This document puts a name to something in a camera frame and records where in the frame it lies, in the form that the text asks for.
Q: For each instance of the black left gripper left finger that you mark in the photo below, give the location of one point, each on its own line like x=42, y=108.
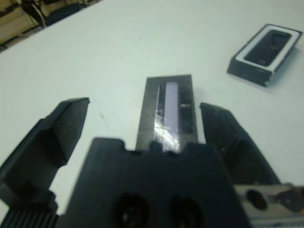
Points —
x=42, y=147

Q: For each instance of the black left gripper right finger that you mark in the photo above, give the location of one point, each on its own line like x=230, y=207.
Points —
x=232, y=147

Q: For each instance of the black printed box lid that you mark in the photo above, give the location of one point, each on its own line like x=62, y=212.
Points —
x=149, y=114

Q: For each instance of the black box with white insert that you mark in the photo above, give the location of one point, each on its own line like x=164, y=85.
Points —
x=249, y=73

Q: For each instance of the beige wooden shelf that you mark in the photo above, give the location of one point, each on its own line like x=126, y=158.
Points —
x=14, y=26

